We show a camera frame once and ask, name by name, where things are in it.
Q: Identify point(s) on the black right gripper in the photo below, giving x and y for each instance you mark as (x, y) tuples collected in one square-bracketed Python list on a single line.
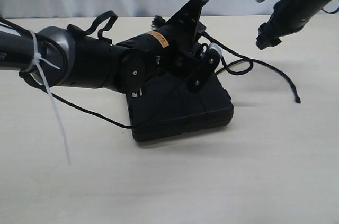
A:
[(286, 19)]

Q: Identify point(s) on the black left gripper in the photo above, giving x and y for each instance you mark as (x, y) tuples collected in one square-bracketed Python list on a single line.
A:
[(182, 32)]

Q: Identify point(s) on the black plastic carrying case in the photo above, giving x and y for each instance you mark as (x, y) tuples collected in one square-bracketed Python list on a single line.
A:
[(166, 108)]

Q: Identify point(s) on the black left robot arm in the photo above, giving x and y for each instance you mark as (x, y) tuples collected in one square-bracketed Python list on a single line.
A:
[(73, 57)]

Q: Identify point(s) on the white zip tie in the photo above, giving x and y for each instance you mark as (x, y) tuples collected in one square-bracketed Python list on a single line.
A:
[(50, 97)]

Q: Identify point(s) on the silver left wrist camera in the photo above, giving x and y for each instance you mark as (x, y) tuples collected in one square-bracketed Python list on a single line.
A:
[(210, 60)]

